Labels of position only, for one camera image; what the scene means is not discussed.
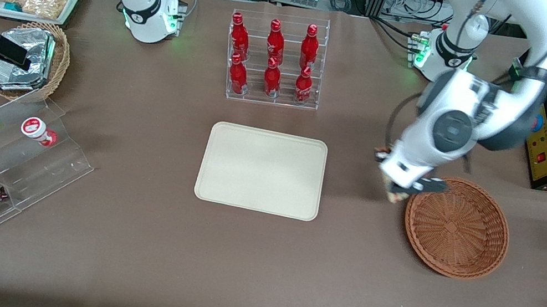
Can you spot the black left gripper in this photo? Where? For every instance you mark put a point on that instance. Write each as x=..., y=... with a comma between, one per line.
x=378, y=159

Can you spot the plastic sandwich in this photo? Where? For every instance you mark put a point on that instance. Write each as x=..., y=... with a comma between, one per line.
x=396, y=197

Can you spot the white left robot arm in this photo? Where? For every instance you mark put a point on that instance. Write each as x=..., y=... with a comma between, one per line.
x=452, y=131

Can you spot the wicker basket with foil packs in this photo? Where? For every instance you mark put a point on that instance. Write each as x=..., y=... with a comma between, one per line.
x=59, y=65

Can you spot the brown round wicker basket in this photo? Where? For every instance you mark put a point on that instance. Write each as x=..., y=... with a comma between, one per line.
x=457, y=231

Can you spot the beige rectangular tray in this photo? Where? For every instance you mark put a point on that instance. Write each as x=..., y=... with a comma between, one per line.
x=262, y=171

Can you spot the foil wrapped package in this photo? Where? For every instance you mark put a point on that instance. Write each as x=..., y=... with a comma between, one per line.
x=35, y=50

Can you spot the small teal snack packet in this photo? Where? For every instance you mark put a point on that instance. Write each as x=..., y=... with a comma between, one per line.
x=13, y=7

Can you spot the red lid yogurt cup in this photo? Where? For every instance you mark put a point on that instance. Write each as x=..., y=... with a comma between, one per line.
x=36, y=128

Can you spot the red cola bottle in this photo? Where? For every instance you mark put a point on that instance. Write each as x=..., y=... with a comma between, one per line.
x=309, y=46
x=274, y=41
x=303, y=87
x=271, y=81
x=237, y=77
x=238, y=35

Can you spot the yellow emergency stop control box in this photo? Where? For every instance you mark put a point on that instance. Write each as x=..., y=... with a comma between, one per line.
x=544, y=165

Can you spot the clear acrylic bottle rack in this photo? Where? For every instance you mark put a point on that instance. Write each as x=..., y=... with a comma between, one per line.
x=283, y=100

